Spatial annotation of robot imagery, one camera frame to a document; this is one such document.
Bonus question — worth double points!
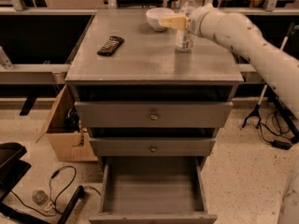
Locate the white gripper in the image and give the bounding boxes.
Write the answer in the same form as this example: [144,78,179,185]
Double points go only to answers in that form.
[158,4,225,38]

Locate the clear plastic water bottle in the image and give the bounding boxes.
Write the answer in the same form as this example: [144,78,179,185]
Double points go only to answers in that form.
[176,0,196,52]

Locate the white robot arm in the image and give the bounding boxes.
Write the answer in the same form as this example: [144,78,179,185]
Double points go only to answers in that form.
[159,4,299,224]

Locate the grey drawer cabinet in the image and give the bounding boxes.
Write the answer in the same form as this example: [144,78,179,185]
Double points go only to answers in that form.
[64,8,245,161]

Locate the top grey drawer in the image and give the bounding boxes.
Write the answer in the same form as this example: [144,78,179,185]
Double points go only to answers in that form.
[75,102,233,128]

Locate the middle grey drawer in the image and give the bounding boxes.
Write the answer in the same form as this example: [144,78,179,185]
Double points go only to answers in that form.
[90,137,216,157]

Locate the bottom grey open drawer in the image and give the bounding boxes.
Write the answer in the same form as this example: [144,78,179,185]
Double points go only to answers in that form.
[90,156,217,224]

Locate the white ceramic bowl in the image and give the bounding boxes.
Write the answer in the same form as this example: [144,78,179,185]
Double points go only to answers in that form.
[146,7,175,32]

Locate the black remote control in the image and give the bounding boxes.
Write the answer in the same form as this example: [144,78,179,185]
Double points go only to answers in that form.
[97,36,124,56]

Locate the black white reacher tool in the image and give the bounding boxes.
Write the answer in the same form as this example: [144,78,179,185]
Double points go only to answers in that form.
[242,21,295,128]

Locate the brown cardboard box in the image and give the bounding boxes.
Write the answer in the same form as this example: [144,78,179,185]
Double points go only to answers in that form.
[36,86,97,161]

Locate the black power adapter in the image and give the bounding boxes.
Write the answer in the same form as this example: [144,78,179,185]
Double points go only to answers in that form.
[271,140,292,150]

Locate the clear plastic cup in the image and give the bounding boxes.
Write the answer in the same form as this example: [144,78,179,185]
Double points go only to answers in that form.
[32,189,48,205]

